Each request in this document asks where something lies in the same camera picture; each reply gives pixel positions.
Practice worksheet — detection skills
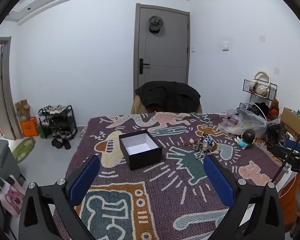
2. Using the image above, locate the black door lock handle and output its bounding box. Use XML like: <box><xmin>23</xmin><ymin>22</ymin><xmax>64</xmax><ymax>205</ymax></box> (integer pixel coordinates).
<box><xmin>139</xmin><ymin>58</ymin><xmax>150</xmax><ymax>75</ymax></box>

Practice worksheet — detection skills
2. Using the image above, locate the green oval rug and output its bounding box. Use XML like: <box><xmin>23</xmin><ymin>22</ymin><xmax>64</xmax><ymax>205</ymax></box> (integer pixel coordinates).
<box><xmin>12</xmin><ymin>137</ymin><xmax>36</xmax><ymax>163</ymax></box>

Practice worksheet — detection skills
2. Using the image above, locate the dark-haired doll figure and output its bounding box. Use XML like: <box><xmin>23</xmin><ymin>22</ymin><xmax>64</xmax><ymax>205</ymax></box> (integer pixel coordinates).
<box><xmin>234</xmin><ymin>129</ymin><xmax>256</xmax><ymax>150</ymax></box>

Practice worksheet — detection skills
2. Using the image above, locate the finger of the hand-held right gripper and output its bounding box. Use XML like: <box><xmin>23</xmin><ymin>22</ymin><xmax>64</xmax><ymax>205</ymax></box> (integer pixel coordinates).
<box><xmin>272</xmin><ymin>140</ymin><xmax>300</xmax><ymax>159</ymax></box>

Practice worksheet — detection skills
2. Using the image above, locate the pile of jewelry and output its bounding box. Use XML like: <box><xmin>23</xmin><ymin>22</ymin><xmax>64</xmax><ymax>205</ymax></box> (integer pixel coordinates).
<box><xmin>182</xmin><ymin>134</ymin><xmax>220</xmax><ymax>161</ymax></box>

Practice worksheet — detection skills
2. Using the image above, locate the black cable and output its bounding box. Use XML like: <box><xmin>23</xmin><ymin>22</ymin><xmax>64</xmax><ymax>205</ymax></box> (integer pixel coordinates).
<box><xmin>272</xmin><ymin>112</ymin><xmax>300</xmax><ymax>183</ymax></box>

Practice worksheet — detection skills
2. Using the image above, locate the black cloth bundle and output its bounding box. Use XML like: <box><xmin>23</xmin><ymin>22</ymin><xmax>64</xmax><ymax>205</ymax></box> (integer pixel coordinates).
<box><xmin>250</xmin><ymin>102</ymin><xmax>270</xmax><ymax>117</ymax></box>

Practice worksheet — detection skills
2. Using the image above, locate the grey cabinet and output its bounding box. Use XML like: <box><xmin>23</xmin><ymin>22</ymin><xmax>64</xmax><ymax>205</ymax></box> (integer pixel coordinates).
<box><xmin>0</xmin><ymin>138</ymin><xmax>25</xmax><ymax>180</ymax></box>

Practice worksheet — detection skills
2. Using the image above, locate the white handbag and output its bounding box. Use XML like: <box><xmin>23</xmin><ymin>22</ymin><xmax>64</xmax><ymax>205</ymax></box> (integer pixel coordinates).
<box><xmin>252</xmin><ymin>72</ymin><xmax>272</xmax><ymax>98</ymax></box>

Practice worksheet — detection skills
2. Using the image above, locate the brown plush toy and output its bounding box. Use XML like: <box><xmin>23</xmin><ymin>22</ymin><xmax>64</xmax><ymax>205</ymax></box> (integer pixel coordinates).
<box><xmin>269</xmin><ymin>99</ymin><xmax>280</xmax><ymax>117</ymax></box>

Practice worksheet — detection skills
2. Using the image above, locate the pair of dark slippers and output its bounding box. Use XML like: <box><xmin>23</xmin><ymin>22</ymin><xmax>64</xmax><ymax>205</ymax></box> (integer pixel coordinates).
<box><xmin>52</xmin><ymin>138</ymin><xmax>72</xmax><ymax>150</ymax></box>

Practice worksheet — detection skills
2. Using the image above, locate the clear plastic bag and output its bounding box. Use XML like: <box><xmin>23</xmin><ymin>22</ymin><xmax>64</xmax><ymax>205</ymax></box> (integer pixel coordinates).
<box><xmin>219</xmin><ymin>107</ymin><xmax>274</xmax><ymax>137</ymax></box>

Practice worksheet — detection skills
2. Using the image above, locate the grey-green cap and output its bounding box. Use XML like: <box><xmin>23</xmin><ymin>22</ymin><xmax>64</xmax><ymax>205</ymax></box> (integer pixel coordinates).
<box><xmin>149</xmin><ymin>15</ymin><xmax>163</xmax><ymax>33</ymax></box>

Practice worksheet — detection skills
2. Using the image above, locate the black box white inside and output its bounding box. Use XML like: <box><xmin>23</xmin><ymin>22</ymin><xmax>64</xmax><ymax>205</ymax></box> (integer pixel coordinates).
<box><xmin>119</xmin><ymin>130</ymin><xmax>163</xmax><ymax>171</ymax></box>

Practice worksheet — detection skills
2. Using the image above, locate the large tan cardboard box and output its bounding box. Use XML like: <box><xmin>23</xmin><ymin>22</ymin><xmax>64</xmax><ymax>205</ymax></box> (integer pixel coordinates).
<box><xmin>280</xmin><ymin>107</ymin><xmax>300</xmax><ymax>140</ymax></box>

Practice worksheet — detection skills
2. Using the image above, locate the black wire wall rack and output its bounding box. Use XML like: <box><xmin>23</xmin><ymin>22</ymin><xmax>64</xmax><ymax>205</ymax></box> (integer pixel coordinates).
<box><xmin>240</xmin><ymin>79</ymin><xmax>277</xmax><ymax>110</ymax></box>

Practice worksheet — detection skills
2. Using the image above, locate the black device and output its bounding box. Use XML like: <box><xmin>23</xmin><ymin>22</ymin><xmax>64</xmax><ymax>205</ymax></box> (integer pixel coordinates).
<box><xmin>266</xmin><ymin>124</ymin><xmax>285</xmax><ymax>144</ymax></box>

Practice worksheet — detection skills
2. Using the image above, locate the black shoe rack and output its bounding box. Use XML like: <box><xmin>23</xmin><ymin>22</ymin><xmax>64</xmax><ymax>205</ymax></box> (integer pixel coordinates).
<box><xmin>38</xmin><ymin>105</ymin><xmax>77</xmax><ymax>139</ymax></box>

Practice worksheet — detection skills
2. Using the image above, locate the printed woven blanket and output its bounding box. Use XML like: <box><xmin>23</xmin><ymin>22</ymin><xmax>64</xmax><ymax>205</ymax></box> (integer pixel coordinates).
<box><xmin>52</xmin><ymin>112</ymin><xmax>293</xmax><ymax>240</ymax></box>

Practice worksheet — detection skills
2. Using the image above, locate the row of shoes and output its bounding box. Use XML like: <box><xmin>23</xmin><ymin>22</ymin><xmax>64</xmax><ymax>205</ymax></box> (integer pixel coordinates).
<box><xmin>40</xmin><ymin>104</ymin><xmax>73</xmax><ymax>137</ymax></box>

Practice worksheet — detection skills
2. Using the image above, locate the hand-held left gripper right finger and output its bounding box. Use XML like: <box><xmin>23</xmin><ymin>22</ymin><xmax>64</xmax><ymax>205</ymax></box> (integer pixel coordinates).
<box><xmin>203</xmin><ymin>154</ymin><xmax>286</xmax><ymax>240</ymax></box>

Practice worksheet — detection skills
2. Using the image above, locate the pink print tote bag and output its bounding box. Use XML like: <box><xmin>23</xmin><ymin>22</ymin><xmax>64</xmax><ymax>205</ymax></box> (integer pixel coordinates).
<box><xmin>0</xmin><ymin>175</ymin><xmax>26</xmax><ymax>218</ymax></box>

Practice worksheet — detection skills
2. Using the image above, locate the black jacket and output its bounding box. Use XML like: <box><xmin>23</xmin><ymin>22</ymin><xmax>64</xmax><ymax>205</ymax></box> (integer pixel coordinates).
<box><xmin>135</xmin><ymin>81</ymin><xmax>201</xmax><ymax>113</ymax></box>

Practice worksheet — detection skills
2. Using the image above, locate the tan chair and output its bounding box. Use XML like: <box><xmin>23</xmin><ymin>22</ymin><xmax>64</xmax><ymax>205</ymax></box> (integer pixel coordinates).
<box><xmin>131</xmin><ymin>96</ymin><xmax>203</xmax><ymax>114</ymax></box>

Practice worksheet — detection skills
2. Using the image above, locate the grey side door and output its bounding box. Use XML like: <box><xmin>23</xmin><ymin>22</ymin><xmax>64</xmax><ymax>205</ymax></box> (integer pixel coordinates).
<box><xmin>0</xmin><ymin>37</ymin><xmax>23</xmax><ymax>140</ymax></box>

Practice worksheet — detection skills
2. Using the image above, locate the open brown cardboard box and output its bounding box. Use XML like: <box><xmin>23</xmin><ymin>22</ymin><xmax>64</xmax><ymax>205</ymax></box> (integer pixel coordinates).
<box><xmin>14</xmin><ymin>99</ymin><xmax>31</xmax><ymax>122</ymax></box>

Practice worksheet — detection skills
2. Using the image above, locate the orange box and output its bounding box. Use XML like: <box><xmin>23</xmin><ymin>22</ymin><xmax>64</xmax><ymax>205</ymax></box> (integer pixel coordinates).
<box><xmin>20</xmin><ymin>117</ymin><xmax>39</xmax><ymax>137</ymax></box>

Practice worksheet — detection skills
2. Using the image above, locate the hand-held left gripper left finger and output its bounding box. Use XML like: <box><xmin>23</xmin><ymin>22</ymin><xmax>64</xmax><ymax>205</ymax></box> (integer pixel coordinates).
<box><xmin>17</xmin><ymin>154</ymin><xmax>101</xmax><ymax>240</ymax></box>

